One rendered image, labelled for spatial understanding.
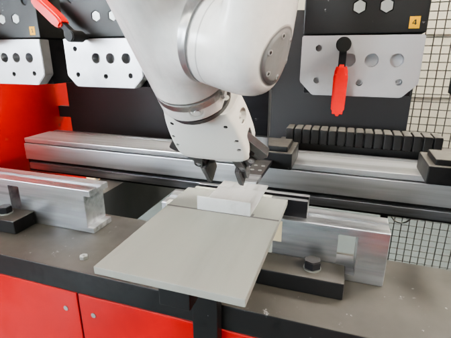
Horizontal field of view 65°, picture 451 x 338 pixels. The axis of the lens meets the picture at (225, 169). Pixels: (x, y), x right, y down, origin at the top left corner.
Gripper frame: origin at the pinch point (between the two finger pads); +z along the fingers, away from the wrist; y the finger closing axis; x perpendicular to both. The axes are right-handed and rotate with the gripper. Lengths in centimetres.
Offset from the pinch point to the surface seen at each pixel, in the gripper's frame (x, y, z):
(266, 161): -15.2, -1.1, 20.8
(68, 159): -16, 59, 31
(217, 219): 7.1, 0.1, 2.7
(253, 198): 0.1, -3.1, 8.3
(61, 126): -38, 85, 46
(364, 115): -45, -22, 38
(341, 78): -9.1, -15.2, -9.9
